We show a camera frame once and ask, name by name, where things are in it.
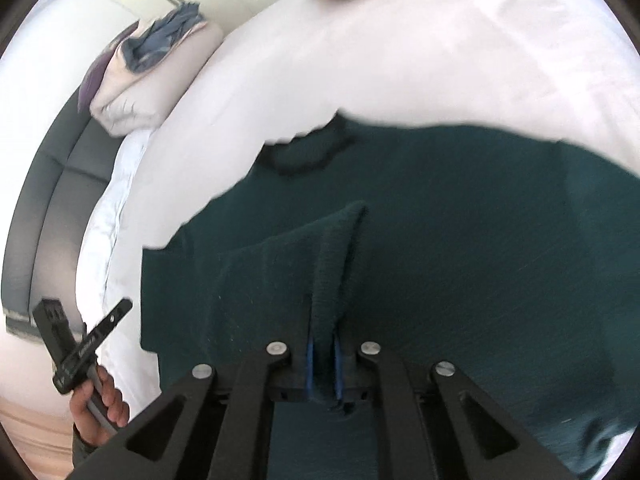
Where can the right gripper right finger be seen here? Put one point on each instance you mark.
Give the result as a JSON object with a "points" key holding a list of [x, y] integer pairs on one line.
{"points": [[435, 422]]}

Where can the blue crumpled garment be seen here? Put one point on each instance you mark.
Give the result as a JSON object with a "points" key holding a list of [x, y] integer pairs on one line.
{"points": [[143, 52]]}

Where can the dark grey padded headboard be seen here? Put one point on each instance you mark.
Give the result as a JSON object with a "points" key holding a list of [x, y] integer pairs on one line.
{"points": [[68, 175]]}

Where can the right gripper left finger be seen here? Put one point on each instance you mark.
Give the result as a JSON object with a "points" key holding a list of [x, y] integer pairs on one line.
{"points": [[201, 428]]}

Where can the purple cloth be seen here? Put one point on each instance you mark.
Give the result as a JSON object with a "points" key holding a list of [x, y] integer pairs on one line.
{"points": [[92, 80]]}

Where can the dark green knit sweater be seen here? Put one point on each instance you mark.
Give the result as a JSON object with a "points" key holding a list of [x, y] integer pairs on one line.
{"points": [[516, 259]]}

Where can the white bed sheet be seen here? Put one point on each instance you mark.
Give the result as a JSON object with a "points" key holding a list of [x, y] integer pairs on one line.
{"points": [[546, 70]]}

